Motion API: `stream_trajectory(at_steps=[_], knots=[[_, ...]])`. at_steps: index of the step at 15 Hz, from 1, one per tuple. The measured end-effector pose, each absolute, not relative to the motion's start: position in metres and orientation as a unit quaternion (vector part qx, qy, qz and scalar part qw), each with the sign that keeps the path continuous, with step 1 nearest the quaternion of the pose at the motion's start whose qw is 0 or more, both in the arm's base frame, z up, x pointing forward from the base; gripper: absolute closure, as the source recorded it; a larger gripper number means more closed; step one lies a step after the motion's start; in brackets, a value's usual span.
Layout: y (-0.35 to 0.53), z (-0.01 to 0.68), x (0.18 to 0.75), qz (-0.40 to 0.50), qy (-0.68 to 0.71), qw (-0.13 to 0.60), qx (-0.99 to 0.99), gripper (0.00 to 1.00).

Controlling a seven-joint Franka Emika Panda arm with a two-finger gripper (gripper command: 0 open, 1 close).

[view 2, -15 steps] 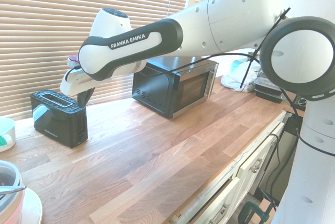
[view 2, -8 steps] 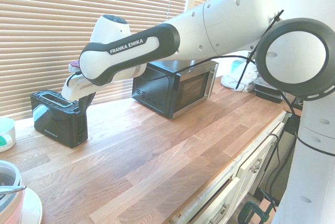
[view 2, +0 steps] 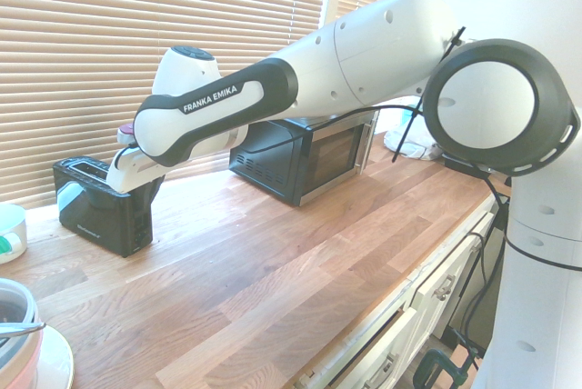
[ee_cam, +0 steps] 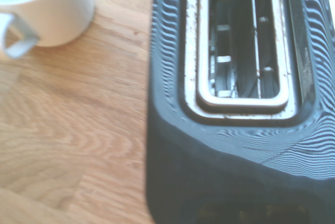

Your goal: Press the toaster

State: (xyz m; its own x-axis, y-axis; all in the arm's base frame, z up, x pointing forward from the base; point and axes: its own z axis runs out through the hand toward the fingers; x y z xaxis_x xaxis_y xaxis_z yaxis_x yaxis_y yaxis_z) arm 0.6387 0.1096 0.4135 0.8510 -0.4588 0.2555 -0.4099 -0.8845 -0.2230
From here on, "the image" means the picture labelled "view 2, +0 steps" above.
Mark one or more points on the white cabinet drawer front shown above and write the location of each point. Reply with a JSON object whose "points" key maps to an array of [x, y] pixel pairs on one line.
{"points": [[382, 352], [448, 271]]}

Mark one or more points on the grey white container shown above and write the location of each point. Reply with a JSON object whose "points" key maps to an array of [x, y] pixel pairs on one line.
{"points": [[18, 305]]}

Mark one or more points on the black steel microwave oven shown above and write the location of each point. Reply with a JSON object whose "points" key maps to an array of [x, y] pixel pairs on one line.
{"points": [[300, 157]]}

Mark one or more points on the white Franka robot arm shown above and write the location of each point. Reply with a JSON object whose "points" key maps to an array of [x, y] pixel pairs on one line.
{"points": [[364, 57]]}

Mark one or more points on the white plate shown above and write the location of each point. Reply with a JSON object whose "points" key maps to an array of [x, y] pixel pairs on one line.
{"points": [[57, 362]]}

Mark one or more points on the black power box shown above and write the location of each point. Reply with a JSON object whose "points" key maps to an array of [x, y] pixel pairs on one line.
{"points": [[464, 164]]}

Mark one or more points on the pink bowl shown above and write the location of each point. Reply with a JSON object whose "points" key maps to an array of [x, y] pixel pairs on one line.
{"points": [[27, 366]]}

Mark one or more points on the wide beige window blind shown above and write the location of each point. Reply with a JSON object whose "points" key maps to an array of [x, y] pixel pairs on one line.
{"points": [[91, 43]]}

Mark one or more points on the black two-slot toaster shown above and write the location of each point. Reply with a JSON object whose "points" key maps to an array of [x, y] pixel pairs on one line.
{"points": [[97, 216]]}

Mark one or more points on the white plastic bag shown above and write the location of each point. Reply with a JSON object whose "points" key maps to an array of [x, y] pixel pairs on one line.
{"points": [[409, 141]]}

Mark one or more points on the white mug with green print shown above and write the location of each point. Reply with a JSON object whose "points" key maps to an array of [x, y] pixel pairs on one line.
{"points": [[11, 230]]}

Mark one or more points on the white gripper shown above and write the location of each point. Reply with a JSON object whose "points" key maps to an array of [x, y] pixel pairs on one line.
{"points": [[132, 171]]}

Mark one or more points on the metal spoon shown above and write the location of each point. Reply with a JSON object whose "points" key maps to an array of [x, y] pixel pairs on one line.
{"points": [[23, 328]]}

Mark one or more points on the green clamp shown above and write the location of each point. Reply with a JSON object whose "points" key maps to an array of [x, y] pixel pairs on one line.
{"points": [[443, 364]]}

